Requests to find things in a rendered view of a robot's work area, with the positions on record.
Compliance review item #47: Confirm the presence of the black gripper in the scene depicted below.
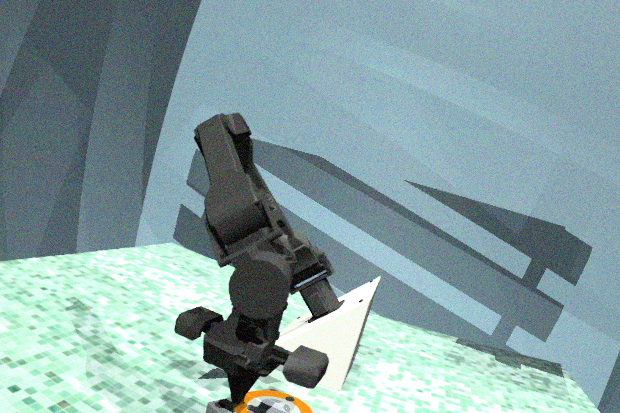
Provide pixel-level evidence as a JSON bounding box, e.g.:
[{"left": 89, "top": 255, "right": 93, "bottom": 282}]
[{"left": 174, "top": 302, "right": 329, "bottom": 405}]

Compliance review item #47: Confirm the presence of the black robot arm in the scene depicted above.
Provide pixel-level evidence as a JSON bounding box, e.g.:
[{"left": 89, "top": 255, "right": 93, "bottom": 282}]
[{"left": 194, "top": 113, "right": 346, "bottom": 376}]

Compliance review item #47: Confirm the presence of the orange round plate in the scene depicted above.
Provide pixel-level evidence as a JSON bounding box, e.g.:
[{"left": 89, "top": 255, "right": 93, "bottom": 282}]
[{"left": 233, "top": 390, "right": 313, "bottom": 413}]

